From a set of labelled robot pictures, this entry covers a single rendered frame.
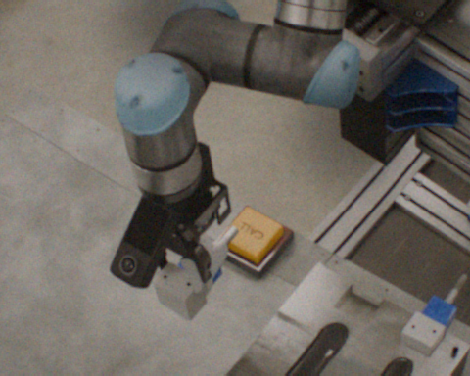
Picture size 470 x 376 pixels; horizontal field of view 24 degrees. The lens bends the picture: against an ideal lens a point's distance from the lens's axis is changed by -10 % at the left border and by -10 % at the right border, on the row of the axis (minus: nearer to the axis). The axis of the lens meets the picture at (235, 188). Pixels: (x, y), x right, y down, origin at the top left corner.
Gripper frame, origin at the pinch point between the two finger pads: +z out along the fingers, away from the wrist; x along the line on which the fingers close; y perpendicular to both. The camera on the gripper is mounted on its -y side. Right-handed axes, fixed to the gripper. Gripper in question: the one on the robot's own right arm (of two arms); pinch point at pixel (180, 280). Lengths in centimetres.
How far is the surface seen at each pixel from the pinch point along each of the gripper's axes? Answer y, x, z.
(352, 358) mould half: 4.6, -22.4, 6.2
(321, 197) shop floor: 74, 34, 95
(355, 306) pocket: 12.5, -17.4, 8.7
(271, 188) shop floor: 70, 45, 95
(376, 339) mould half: 8.5, -23.5, 6.0
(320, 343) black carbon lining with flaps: 4.7, -17.3, 6.6
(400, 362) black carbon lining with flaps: 7.3, -28.6, 6.2
